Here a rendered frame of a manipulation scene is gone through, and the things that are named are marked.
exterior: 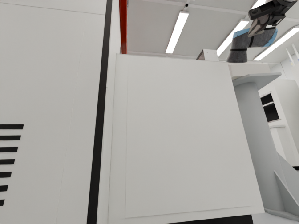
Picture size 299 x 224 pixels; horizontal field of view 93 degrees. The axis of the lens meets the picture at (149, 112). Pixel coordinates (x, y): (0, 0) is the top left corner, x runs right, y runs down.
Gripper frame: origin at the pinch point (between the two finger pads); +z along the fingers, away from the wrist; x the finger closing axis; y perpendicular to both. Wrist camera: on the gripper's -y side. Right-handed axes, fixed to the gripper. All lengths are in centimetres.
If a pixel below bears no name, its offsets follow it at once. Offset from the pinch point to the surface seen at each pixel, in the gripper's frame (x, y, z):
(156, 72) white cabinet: -22, -55, 3
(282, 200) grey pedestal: -90, 11, 25
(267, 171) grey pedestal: -75, 9, 26
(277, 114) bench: 9, 247, 220
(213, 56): -4.6, -15.9, 12.0
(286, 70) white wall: 133, 341, 239
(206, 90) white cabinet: -31.9, -29.6, 4.6
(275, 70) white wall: 152, 340, 263
